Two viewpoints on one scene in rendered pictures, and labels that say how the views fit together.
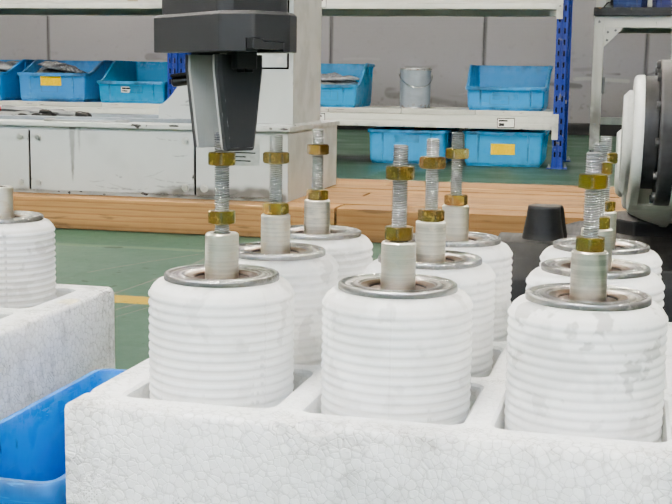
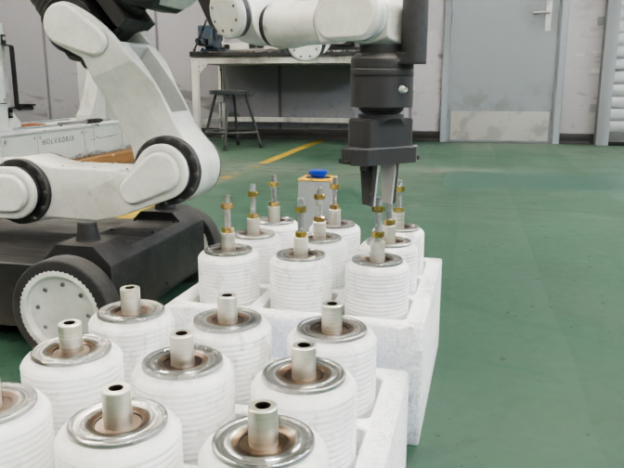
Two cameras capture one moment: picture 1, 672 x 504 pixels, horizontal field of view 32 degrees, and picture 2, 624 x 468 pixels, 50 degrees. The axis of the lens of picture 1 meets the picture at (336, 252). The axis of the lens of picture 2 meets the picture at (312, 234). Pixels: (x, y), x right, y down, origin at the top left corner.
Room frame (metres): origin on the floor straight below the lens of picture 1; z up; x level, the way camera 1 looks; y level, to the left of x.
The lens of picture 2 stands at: (0.86, 1.04, 0.51)
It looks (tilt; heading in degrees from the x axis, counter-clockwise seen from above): 13 degrees down; 270
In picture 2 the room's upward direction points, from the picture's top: straight up
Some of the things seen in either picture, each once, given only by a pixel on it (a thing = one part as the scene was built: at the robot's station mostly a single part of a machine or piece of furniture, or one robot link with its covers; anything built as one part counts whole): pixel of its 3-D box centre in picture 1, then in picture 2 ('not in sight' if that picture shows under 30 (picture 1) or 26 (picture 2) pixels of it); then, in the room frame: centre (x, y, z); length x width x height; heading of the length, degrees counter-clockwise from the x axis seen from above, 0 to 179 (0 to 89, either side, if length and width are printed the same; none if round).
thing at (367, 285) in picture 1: (397, 287); (388, 242); (0.74, -0.04, 0.25); 0.08 x 0.08 x 0.01
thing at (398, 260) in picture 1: (398, 267); (388, 234); (0.74, -0.04, 0.26); 0.02 x 0.02 x 0.03
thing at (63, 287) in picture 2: not in sight; (67, 308); (1.32, -0.14, 0.10); 0.20 x 0.05 x 0.20; 167
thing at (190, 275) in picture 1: (221, 277); (377, 260); (0.77, 0.07, 0.25); 0.08 x 0.08 x 0.01
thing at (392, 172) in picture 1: (400, 172); not in sight; (0.74, -0.04, 0.32); 0.02 x 0.02 x 0.01; 21
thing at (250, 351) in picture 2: not in sight; (229, 396); (0.96, 0.33, 0.16); 0.10 x 0.10 x 0.18
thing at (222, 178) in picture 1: (221, 190); (378, 222); (0.77, 0.07, 0.31); 0.01 x 0.01 x 0.08
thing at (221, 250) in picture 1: (221, 257); (377, 252); (0.77, 0.07, 0.26); 0.02 x 0.02 x 0.03
